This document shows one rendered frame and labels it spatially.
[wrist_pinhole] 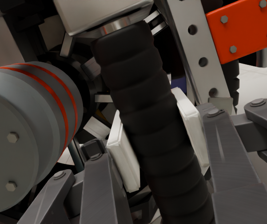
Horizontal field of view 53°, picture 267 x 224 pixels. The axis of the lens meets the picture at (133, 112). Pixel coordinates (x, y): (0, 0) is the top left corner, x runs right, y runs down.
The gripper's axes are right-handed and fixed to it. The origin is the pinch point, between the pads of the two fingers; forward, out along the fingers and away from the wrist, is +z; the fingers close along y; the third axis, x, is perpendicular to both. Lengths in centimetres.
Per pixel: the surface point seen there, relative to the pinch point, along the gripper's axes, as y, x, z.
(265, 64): 22.6, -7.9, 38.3
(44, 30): -19, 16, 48
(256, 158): 41, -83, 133
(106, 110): -13, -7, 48
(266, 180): 37, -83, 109
